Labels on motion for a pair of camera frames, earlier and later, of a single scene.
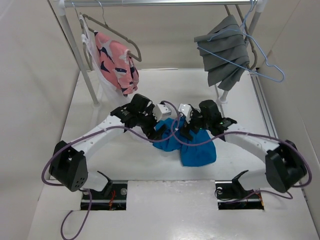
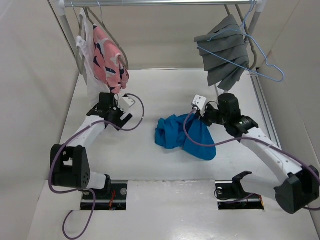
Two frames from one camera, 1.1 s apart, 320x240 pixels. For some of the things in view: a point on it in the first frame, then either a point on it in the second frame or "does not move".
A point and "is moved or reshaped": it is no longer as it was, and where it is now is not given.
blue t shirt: x=200 y=151 is moved or reshaped
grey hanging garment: x=224 y=54 does not move
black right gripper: x=185 y=130 → x=205 y=113
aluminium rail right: x=264 y=104 does not move
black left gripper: x=157 y=134 → x=123 y=120
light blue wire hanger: x=243 y=30 does not move
